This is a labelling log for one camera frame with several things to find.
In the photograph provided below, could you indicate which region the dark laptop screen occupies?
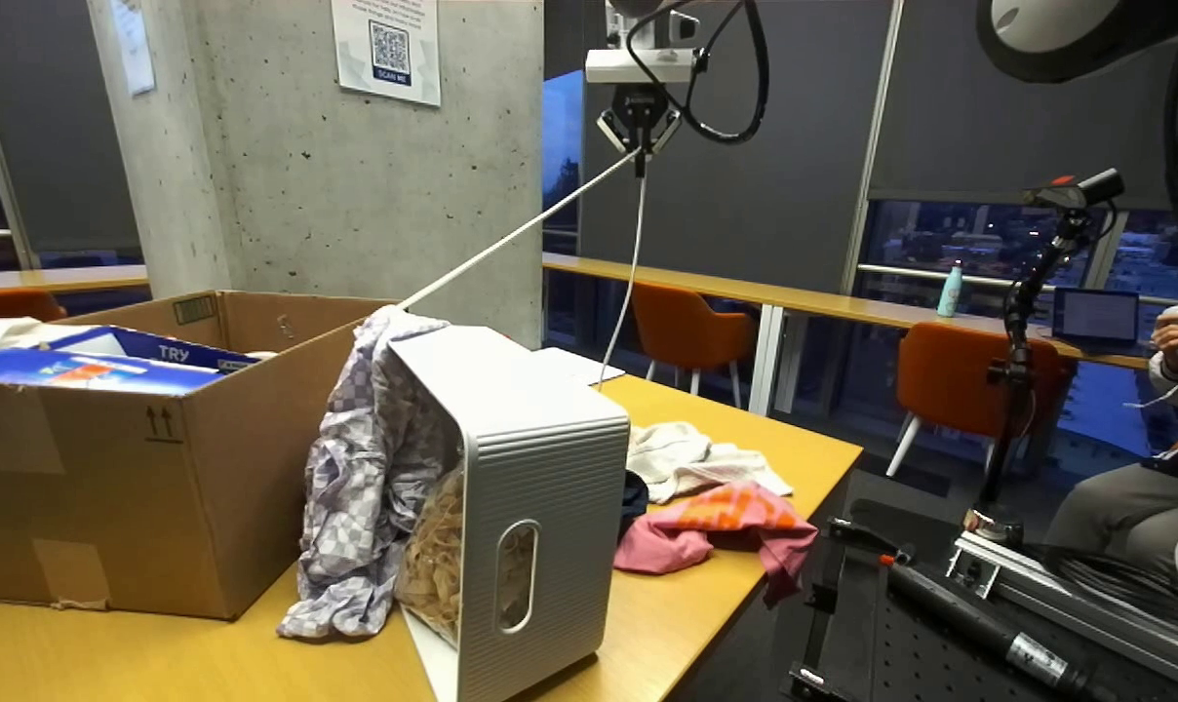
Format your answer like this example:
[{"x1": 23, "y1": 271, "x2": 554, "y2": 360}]
[{"x1": 1049, "y1": 285, "x2": 1144, "y2": 352}]

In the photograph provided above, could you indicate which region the black tripod tube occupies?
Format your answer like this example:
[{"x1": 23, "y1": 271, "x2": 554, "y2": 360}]
[{"x1": 868, "y1": 550, "x2": 1091, "y2": 702}]

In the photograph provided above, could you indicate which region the purple floral cloth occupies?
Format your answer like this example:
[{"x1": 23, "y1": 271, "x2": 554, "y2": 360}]
[{"x1": 277, "y1": 306, "x2": 464, "y2": 645}]

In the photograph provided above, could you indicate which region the white lace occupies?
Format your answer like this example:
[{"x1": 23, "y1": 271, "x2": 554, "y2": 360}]
[{"x1": 387, "y1": 146, "x2": 655, "y2": 390}]

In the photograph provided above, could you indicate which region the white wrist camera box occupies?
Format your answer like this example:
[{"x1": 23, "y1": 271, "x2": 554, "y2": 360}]
[{"x1": 581, "y1": 46, "x2": 697, "y2": 90}]

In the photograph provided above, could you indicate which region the blue printed package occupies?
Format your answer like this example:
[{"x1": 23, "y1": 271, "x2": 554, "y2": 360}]
[{"x1": 0, "y1": 323, "x2": 261, "y2": 401}]

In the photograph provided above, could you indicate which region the grey white towel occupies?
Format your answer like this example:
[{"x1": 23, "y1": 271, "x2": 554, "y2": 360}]
[{"x1": 624, "y1": 417, "x2": 794, "y2": 507}]

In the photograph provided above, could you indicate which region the orange chair with white legs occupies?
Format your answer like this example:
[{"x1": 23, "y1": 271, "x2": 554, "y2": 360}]
[
  {"x1": 624, "y1": 281, "x2": 758, "y2": 408},
  {"x1": 880, "y1": 321, "x2": 1079, "y2": 484}
]

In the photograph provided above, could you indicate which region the navy blue cloth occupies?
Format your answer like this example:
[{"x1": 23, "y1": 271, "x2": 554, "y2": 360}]
[{"x1": 616, "y1": 469, "x2": 652, "y2": 540}]

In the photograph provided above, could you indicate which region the seated person in grey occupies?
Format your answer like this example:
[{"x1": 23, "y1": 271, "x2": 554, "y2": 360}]
[{"x1": 1043, "y1": 299, "x2": 1178, "y2": 605}]

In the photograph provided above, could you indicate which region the brown cardboard box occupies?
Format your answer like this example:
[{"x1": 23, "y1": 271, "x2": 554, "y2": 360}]
[{"x1": 0, "y1": 287, "x2": 404, "y2": 623}]

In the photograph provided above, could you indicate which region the silver aluminium rail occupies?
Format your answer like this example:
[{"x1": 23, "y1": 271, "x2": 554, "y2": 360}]
[{"x1": 944, "y1": 521, "x2": 1178, "y2": 689}]

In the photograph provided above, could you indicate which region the QR code poster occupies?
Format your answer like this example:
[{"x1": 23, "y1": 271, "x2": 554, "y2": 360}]
[{"x1": 326, "y1": 0, "x2": 446, "y2": 108}]

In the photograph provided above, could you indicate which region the long wooden counter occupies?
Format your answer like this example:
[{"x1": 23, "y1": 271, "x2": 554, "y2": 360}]
[{"x1": 542, "y1": 248, "x2": 1178, "y2": 423}]

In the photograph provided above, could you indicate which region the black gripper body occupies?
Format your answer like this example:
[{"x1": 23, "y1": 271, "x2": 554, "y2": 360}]
[{"x1": 607, "y1": 83, "x2": 676, "y2": 139}]

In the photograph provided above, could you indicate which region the wooden window bench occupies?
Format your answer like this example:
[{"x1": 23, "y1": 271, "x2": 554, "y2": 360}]
[{"x1": 0, "y1": 261, "x2": 151, "y2": 299}]

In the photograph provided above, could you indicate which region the tan woven material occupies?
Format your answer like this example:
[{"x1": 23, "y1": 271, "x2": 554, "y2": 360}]
[{"x1": 399, "y1": 469, "x2": 537, "y2": 638}]

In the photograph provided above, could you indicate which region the small white wall notice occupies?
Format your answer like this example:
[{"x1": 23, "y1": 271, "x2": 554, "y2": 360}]
[{"x1": 108, "y1": 0, "x2": 158, "y2": 100}]

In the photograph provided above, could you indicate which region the orange chair backrest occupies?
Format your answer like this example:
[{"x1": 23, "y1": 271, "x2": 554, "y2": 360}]
[{"x1": 0, "y1": 287, "x2": 70, "y2": 342}]

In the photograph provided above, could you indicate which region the pink cloth with orange stripes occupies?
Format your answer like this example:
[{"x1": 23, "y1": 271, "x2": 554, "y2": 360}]
[{"x1": 607, "y1": 480, "x2": 818, "y2": 585}]

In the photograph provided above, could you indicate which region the teal water bottle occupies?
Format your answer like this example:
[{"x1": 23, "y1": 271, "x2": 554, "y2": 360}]
[{"x1": 935, "y1": 261, "x2": 966, "y2": 321}]

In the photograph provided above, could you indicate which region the white paper sheet in carton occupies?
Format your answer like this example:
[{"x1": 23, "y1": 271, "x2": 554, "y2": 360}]
[{"x1": 0, "y1": 312, "x2": 96, "y2": 360}]

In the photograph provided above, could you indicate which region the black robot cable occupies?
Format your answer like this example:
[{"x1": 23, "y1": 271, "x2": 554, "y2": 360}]
[{"x1": 619, "y1": 0, "x2": 773, "y2": 150}]

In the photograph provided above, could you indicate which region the black camera stand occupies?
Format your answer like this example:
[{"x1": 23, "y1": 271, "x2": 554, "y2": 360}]
[{"x1": 976, "y1": 163, "x2": 1127, "y2": 520}]

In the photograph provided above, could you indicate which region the white plastic bin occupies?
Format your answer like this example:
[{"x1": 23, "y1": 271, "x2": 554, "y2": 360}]
[{"x1": 376, "y1": 323, "x2": 632, "y2": 702}]

